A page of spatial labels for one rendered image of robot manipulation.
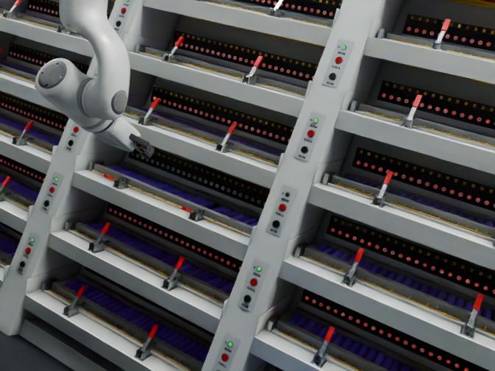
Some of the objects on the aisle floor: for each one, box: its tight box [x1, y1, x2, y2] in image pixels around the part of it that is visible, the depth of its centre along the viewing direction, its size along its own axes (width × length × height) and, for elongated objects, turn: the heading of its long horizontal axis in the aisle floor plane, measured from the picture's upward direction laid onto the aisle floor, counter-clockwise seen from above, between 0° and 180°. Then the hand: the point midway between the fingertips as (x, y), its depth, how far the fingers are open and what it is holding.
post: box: [201, 0, 405, 371], centre depth 134 cm, size 20×9×174 cm, turn 61°
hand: (134, 147), depth 124 cm, fingers open, 8 cm apart
